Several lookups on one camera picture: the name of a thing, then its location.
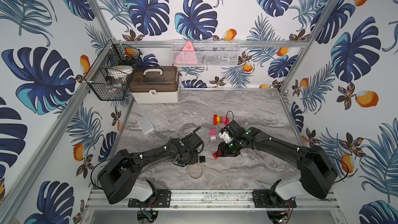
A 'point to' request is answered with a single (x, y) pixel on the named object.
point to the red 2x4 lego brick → (215, 119)
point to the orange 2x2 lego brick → (221, 121)
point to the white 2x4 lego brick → (213, 138)
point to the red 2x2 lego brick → (215, 155)
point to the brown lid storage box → (154, 84)
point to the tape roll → (196, 170)
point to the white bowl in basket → (120, 70)
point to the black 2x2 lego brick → (202, 159)
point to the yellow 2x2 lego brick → (218, 119)
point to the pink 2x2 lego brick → (224, 120)
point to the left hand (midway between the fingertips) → (194, 159)
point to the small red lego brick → (227, 121)
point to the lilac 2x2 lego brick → (213, 135)
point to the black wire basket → (109, 75)
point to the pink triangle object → (187, 55)
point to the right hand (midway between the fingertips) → (219, 154)
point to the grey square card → (145, 125)
